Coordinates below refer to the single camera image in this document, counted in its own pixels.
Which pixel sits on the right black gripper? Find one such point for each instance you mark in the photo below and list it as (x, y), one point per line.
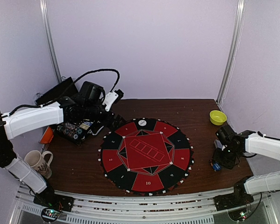
(219, 159)

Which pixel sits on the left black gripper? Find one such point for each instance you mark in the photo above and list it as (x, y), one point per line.
(115, 123)

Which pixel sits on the blue small blind button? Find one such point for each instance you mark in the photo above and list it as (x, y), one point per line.
(216, 167)

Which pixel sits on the white dealer button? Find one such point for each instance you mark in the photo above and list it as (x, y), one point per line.
(142, 122)

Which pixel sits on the black poker chip case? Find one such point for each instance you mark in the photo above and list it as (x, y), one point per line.
(74, 127)

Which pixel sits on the grey playing card deck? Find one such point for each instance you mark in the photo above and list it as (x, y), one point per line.
(218, 145)

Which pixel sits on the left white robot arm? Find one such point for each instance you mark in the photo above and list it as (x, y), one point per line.
(31, 117)

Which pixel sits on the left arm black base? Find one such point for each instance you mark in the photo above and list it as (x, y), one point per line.
(54, 201)

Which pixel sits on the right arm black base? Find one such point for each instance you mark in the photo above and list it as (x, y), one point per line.
(232, 200)

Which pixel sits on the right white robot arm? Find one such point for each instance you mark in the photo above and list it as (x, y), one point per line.
(262, 152)

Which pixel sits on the yellow green plastic bowl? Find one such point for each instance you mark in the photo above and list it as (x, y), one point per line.
(217, 117)

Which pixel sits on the round red black poker mat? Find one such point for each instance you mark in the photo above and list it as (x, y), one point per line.
(146, 160)

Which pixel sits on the orange plastic cup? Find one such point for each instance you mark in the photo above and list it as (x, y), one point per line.
(47, 136)

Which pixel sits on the white floral ceramic mug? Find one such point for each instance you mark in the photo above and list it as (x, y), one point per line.
(40, 162)

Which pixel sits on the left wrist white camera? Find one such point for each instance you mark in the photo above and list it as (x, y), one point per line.
(112, 98)

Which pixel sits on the aluminium front rail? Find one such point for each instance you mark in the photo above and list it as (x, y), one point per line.
(196, 208)

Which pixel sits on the left aluminium frame post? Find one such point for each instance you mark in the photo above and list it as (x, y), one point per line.
(52, 53)

